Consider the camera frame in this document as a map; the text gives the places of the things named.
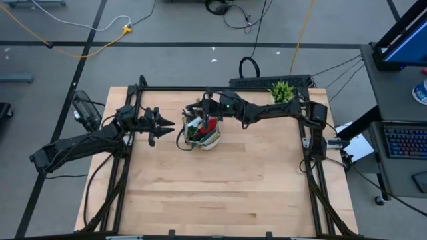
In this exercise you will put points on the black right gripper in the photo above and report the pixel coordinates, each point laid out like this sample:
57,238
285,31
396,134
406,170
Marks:
203,106

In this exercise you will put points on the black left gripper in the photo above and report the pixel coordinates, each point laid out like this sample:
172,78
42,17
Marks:
151,120

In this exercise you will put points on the black red gardening gloves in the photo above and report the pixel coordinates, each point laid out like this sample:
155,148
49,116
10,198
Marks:
212,127

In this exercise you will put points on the cream green canvas gardening bag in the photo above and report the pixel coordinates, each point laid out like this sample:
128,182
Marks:
208,144

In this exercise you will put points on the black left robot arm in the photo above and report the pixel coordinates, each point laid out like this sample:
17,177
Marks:
83,145

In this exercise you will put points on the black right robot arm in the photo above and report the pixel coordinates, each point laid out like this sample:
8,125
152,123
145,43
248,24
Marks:
273,110

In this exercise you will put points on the black perforated power box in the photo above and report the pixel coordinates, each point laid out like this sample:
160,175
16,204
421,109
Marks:
247,81

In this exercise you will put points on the black mesh control box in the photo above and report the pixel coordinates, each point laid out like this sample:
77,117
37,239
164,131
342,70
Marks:
86,111

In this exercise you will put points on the green plant in white pot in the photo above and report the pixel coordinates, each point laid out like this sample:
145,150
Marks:
282,92

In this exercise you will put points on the grey metal table foot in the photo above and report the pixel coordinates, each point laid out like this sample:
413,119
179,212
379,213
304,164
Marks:
33,2
16,78

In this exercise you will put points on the white paper sheet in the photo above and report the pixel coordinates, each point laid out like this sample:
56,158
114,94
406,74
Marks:
360,148

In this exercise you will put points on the black chair base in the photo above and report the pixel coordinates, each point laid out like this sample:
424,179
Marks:
4,110

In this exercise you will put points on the dark grey computer desk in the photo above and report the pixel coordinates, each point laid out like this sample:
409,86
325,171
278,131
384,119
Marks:
393,100

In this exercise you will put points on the backlit black keyboard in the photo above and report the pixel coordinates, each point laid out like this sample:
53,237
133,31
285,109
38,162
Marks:
405,143

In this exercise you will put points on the computer monitor with blue screen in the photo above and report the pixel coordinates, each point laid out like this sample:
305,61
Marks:
407,46

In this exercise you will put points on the white tub with blue label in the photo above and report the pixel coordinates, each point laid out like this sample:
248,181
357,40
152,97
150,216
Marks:
421,93

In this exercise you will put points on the black flat device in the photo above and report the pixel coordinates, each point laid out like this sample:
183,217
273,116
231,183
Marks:
421,181

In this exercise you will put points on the small red object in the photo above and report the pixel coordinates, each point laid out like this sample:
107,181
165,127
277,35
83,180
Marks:
424,70

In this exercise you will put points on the black aluminium table frame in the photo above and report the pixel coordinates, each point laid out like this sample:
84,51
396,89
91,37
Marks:
166,88

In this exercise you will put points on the silver metal bracket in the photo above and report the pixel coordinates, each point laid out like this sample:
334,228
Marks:
306,142

